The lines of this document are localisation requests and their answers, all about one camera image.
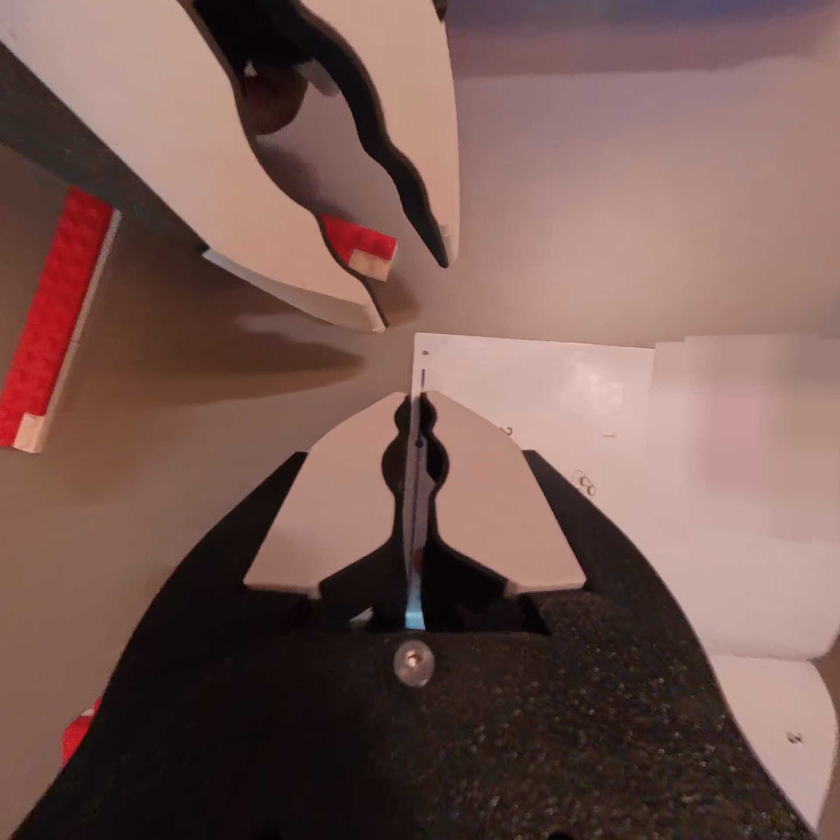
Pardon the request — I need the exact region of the white instruction booklet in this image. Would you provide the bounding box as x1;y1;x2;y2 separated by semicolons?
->
402;331;840;837

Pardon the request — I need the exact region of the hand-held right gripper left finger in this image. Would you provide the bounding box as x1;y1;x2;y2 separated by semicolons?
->
243;392;414;599

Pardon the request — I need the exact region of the small red brick plate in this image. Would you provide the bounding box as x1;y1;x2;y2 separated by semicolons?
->
61;697;105;767

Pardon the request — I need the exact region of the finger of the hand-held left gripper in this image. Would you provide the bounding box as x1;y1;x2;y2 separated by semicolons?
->
287;0;462;270
0;0;389;330

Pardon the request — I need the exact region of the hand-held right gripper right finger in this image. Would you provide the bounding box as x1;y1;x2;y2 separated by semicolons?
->
419;390;588;598

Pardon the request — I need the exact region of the red angled brick frame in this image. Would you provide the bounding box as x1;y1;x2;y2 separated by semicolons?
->
0;185;399;455

